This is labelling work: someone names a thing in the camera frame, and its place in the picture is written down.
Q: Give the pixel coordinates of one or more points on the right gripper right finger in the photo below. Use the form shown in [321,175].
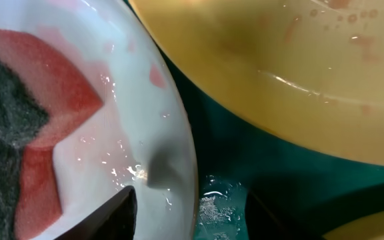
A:
[266,220]

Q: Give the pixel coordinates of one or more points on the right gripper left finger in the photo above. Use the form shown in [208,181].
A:
[114,220]

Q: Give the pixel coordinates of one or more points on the light blue plate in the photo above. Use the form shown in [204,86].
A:
[140,136]

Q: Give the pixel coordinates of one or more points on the yellow-green plate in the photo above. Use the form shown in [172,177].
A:
[370,227]
[309,72]

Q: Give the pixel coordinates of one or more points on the teal plastic serving tray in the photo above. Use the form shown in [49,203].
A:
[322,191]

